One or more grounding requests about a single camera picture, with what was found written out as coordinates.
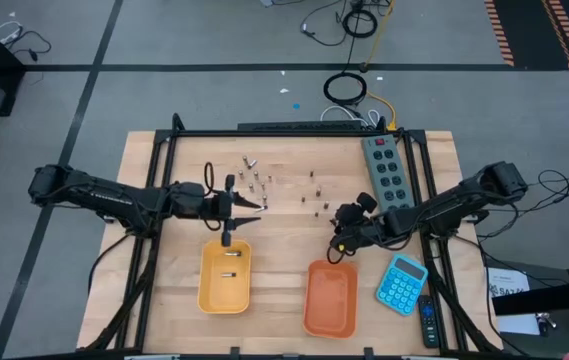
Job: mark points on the black hazard-striped floor mat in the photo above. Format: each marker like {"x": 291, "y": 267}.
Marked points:
{"x": 529, "y": 30}

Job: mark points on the yellow plastic bin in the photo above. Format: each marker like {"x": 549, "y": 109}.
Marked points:
{"x": 224, "y": 295}

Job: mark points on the black remote control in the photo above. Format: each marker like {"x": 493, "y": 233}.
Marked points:
{"x": 428, "y": 322}

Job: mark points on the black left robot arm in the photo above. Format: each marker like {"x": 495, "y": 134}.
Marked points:
{"x": 104, "y": 197}

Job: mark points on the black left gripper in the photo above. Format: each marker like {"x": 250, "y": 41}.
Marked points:
{"x": 216, "y": 205}

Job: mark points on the black ribbed bar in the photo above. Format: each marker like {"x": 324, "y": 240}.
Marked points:
{"x": 299, "y": 126}

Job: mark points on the black aluminium table frame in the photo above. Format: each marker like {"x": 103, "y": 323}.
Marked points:
{"x": 284, "y": 133}

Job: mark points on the grey power strip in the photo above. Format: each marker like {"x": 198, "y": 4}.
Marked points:
{"x": 386, "y": 170}

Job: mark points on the bunch of keys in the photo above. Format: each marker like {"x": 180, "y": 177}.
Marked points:
{"x": 544, "y": 320}

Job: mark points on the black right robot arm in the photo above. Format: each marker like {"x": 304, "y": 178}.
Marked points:
{"x": 464, "y": 197}

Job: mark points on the orange plastic bin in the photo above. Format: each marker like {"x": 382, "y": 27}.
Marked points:
{"x": 331, "y": 300}

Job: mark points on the white printed paper sheet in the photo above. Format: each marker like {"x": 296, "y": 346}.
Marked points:
{"x": 506, "y": 292}

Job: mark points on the black side desk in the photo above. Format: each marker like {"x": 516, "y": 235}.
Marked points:
{"x": 554, "y": 300}

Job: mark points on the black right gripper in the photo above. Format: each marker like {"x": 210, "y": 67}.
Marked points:
{"x": 364, "y": 230}

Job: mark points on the blue calculator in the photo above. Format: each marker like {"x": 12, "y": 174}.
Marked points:
{"x": 401, "y": 285}

